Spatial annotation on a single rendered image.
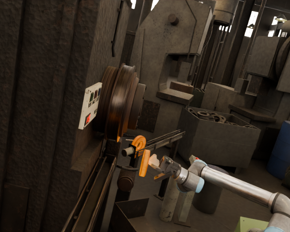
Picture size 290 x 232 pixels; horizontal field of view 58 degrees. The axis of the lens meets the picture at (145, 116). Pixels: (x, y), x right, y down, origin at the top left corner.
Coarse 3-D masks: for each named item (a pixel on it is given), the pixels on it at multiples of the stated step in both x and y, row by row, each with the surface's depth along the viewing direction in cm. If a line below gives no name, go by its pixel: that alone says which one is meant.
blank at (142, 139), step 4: (140, 136) 212; (136, 140) 209; (140, 140) 213; (144, 140) 217; (132, 144) 209; (136, 144) 210; (140, 144) 218; (144, 144) 219; (136, 148) 212; (140, 148) 217; (136, 152) 214
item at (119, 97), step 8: (120, 72) 143; (128, 72) 144; (120, 80) 139; (128, 80) 139; (120, 88) 138; (120, 96) 137; (112, 104) 137; (120, 104) 137; (112, 112) 137; (120, 112) 136; (112, 120) 139; (120, 120) 138; (112, 128) 142; (112, 136) 148
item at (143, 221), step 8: (128, 200) 132; (136, 200) 134; (144, 200) 137; (120, 208) 130; (128, 208) 133; (136, 208) 136; (144, 208) 139; (112, 216) 128; (120, 216) 122; (128, 216) 135; (136, 216) 138; (144, 216) 141; (112, 224) 128; (120, 224) 122; (128, 224) 116; (136, 224) 133; (144, 224) 135
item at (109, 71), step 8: (104, 72) 144; (112, 72) 146; (104, 80) 141; (112, 80) 142; (104, 88) 140; (112, 88) 140; (104, 96) 139; (112, 96) 136; (104, 104) 139; (104, 112) 140; (96, 120) 143; (104, 120) 143; (96, 128) 150; (104, 128) 142; (104, 136) 148
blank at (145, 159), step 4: (144, 152) 153; (148, 152) 151; (144, 156) 148; (148, 156) 148; (144, 160) 147; (148, 160) 147; (144, 164) 146; (140, 168) 152; (144, 168) 147; (140, 172) 148; (144, 172) 148; (144, 176) 151
